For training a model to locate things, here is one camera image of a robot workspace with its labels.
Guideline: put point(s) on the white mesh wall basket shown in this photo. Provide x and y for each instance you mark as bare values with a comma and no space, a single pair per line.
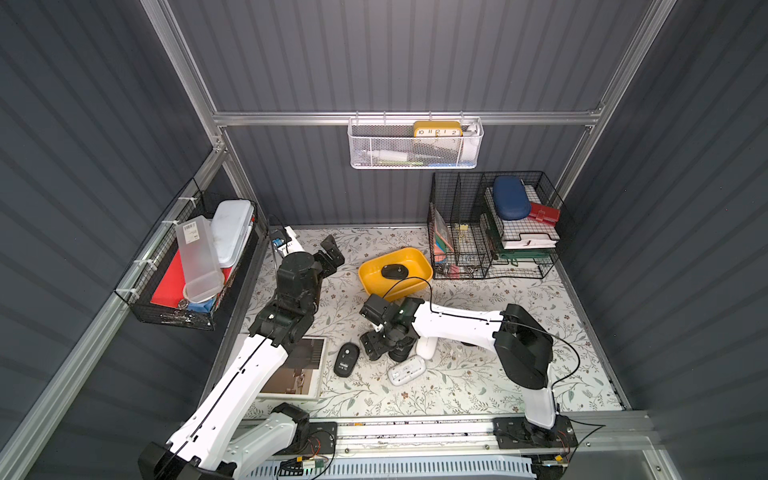
379,143

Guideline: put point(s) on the yellow clock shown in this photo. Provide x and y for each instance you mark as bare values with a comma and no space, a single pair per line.
437,129

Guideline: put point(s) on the black wire wall basket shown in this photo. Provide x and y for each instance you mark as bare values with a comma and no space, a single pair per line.
148,270

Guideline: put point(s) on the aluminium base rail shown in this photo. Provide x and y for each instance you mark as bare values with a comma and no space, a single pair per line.
599,445

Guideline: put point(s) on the red small box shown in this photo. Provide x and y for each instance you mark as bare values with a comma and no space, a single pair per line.
544,214

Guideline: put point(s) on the black ribbed mouse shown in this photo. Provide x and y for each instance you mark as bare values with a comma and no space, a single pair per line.
395,272

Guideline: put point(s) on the colourful paper sheets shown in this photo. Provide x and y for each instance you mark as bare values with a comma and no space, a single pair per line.
442,243

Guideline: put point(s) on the blue glasses case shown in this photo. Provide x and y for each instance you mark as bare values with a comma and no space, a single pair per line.
510,198

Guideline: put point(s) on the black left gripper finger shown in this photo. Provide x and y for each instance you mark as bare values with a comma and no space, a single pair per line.
336,259
330,246

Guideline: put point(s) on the stacked white notebooks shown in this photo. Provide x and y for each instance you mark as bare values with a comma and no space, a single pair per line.
520,234

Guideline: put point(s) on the red folder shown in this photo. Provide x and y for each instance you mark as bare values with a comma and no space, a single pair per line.
169,292

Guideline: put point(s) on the design trends book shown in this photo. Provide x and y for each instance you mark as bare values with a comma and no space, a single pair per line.
300,376

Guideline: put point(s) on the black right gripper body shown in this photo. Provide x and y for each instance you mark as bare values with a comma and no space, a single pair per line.
377,332

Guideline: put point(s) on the translucent plastic container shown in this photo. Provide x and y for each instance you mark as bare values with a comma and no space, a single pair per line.
202,274

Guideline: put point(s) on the yellow plastic storage box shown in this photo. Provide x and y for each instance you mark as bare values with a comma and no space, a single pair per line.
420,273

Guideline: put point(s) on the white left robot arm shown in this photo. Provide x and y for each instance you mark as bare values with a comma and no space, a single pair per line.
207,446

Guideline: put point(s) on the black wire desk organizer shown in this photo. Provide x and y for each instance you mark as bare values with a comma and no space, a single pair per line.
459,198

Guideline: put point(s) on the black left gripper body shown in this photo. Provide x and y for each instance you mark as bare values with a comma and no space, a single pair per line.
321,258

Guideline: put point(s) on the grey white mouse upside down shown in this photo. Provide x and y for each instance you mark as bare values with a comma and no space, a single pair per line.
407,371

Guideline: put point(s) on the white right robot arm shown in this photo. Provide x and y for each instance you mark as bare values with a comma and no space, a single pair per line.
414,326

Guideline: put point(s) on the white plastic case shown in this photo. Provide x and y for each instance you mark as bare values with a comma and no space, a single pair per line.
231,226

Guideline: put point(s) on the black mouse with label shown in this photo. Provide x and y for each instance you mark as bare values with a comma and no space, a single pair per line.
346,360

